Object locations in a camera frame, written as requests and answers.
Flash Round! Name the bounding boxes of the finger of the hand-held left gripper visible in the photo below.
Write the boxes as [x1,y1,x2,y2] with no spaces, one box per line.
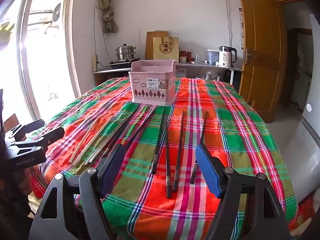
[21,119,46,142]
[27,127,65,153]

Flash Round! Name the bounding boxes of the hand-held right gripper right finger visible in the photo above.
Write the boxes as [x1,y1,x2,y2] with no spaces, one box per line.
[195,144,292,240]

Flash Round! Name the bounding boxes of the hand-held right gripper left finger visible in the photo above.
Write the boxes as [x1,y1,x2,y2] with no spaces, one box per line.
[29,144,129,240]

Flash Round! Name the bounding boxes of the metal chopstick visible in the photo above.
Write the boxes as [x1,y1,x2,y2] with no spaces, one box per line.
[85,127,120,167]
[89,130,123,164]

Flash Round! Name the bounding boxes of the light wooden chopstick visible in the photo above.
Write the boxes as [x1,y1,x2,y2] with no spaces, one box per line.
[74,124,105,167]
[70,117,104,165]

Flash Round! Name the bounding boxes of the pink plastic utensil basket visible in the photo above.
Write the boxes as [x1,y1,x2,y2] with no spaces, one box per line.
[128,60,177,105]

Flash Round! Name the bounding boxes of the person's left forearm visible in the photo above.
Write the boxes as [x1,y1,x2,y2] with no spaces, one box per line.
[0,170,34,240]

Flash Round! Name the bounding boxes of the colourful plaid tablecloth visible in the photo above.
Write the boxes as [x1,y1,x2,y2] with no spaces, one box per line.
[26,77,298,240]

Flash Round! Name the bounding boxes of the white framed window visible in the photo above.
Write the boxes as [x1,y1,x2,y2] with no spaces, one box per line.
[0,0,84,130]

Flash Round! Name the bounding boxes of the clear plastic bag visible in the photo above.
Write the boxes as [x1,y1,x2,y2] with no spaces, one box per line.
[206,70,221,82]

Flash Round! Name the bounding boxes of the black induction cooker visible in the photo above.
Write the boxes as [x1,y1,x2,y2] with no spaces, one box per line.
[108,59,134,68]

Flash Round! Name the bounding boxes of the grey refrigerator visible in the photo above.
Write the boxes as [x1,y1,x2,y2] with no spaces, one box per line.
[282,12,320,205]

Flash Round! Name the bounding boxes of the steel kitchen counter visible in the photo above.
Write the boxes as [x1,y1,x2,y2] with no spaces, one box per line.
[92,62,243,86]

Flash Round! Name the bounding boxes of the stainless steel steamer pot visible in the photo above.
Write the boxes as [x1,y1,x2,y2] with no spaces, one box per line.
[115,44,137,61]

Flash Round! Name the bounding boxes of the blue grey water jug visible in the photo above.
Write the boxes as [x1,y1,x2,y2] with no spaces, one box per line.
[207,49,221,65]

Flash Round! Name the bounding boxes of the white electric kettle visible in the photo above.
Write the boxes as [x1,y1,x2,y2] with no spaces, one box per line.
[218,46,237,68]

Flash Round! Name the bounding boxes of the outdoor fan unit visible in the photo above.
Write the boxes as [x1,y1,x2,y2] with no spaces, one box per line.
[51,3,62,27]

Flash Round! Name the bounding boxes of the red lidded jars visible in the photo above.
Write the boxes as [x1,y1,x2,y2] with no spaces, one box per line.
[179,50,195,63]

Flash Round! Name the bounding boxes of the wooden cutting board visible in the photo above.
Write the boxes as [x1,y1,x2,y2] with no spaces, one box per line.
[145,31,171,60]

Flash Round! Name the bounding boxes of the brown paper bag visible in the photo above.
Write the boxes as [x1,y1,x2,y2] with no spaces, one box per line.
[152,37,180,63]

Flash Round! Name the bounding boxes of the brown wooden door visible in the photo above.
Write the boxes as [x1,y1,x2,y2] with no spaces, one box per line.
[236,0,286,123]

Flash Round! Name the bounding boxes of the hanging beige cloth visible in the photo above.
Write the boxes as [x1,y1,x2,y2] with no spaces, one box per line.
[98,0,118,33]

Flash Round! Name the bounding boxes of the black wall cable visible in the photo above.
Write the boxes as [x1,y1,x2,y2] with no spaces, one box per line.
[93,4,112,61]

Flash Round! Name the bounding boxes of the thin grey wall cable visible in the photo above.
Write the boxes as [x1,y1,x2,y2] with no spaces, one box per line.
[221,0,234,48]

